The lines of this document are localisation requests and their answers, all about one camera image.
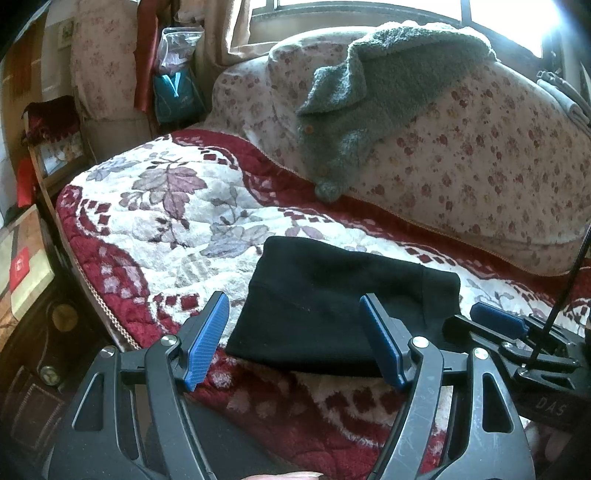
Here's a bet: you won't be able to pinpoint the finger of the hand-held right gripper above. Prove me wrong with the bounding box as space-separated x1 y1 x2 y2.
470 302 531 341
442 315 509 357

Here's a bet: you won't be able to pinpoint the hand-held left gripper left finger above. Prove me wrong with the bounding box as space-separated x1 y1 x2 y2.
46 292 230 480

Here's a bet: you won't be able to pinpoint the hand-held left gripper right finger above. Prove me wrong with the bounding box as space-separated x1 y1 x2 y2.
359 293 536 480

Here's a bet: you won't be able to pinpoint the black pants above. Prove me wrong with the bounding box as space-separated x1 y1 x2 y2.
225 236 462 378

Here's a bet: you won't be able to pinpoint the person's left hand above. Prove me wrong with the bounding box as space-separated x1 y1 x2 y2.
244 471 325 480

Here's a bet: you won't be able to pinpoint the red and white floral blanket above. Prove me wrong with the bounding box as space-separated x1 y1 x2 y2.
54 129 591 476

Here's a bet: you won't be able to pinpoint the floral sofa back cushion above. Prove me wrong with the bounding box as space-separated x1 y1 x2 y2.
203 27 591 278

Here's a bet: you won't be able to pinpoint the dark wooden cabinet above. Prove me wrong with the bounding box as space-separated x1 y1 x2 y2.
0 277 116 467

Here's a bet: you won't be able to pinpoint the cardboard box with red label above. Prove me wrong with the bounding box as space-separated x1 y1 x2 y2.
0 205 55 319

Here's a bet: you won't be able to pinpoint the grey folded cloth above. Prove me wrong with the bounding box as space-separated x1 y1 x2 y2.
537 69 591 126

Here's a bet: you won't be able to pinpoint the red packet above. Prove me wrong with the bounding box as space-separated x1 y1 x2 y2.
17 157 38 208

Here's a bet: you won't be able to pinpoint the clear plastic bag teal contents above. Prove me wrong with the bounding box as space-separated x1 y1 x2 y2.
154 27 207 124

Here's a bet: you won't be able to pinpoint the grey-green fleece jacket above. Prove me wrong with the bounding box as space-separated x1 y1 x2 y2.
295 21 497 201

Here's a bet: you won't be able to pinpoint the dark red velvet cloth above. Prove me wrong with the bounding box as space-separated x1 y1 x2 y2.
22 95 83 145

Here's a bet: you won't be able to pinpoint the red hanging cloth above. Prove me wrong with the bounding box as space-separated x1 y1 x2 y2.
134 0 161 112

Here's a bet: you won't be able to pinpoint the floral chair cover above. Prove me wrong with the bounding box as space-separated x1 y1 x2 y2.
70 0 140 121

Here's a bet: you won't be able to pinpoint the beige curtain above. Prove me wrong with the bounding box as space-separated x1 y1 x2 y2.
178 0 254 66

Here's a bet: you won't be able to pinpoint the black cable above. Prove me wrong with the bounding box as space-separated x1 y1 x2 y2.
529 228 591 370

